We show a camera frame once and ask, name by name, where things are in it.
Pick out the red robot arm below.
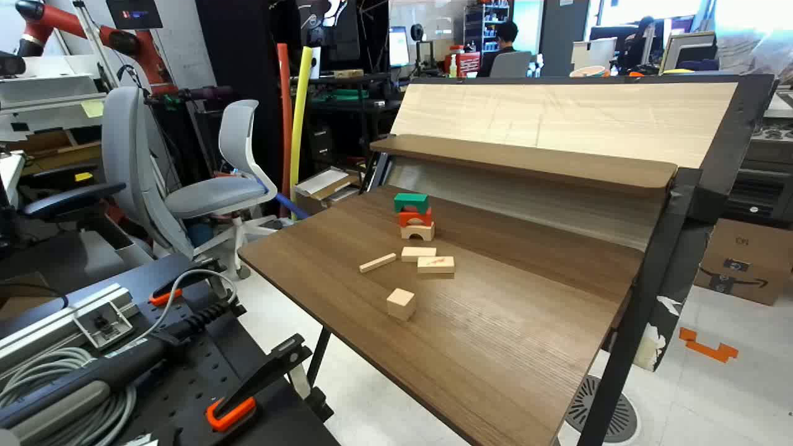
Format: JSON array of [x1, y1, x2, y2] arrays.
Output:
[[14, 0, 175, 93]]

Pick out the wooden arch block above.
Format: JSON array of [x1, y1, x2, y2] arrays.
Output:
[[399, 222, 436, 243]]

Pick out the green block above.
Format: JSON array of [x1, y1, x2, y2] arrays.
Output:
[[394, 190, 428, 212]]

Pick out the small flat wooden block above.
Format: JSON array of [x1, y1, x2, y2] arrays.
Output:
[[400, 244, 436, 263]]

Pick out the orange arch block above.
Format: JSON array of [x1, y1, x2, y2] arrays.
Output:
[[395, 208, 434, 228]]

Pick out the thin wooden plank block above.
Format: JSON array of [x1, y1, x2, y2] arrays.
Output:
[[356, 249, 399, 271]]

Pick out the rectangular wooden block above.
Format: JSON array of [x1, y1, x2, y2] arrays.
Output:
[[415, 255, 455, 275]]

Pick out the wooden cube block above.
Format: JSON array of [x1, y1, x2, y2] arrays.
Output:
[[387, 286, 415, 320]]

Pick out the stack of books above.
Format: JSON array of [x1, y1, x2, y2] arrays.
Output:
[[295, 166, 362, 212]]

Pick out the wooden desk with shelf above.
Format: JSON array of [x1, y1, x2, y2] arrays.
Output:
[[239, 73, 774, 446]]

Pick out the white office chair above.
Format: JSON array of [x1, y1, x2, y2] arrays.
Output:
[[165, 98, 278, 271]]

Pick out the yellow foam tube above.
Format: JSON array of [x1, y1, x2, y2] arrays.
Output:
[[289, 46, 311, 196]]

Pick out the person in background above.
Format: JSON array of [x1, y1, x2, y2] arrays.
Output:
[[477, 21, 517, 76]]

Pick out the orange foam tube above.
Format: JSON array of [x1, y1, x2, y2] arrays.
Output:
[[274, 42, 291, 216]]

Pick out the grey office chair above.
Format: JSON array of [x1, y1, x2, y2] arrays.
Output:
[[21, 87, 192, 255]]

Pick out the round floor drain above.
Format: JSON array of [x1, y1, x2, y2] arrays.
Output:
[[563, 374, 641, 446]]

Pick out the cardboard box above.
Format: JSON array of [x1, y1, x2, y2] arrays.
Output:
[[693, 218, 793, 305]]

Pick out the black clamp orange handle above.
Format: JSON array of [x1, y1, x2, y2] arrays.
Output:
[[205, 333, 311, 434]]

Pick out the aluminium rail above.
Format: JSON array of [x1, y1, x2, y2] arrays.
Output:
[[0, 285, 135, 361]]

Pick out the grey cable bundle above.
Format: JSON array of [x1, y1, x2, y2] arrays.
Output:
[[0, 345, 138, 446]]

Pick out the orange floor bracket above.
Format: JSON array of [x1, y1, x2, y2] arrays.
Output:
[[679, 327, 739, 363]]

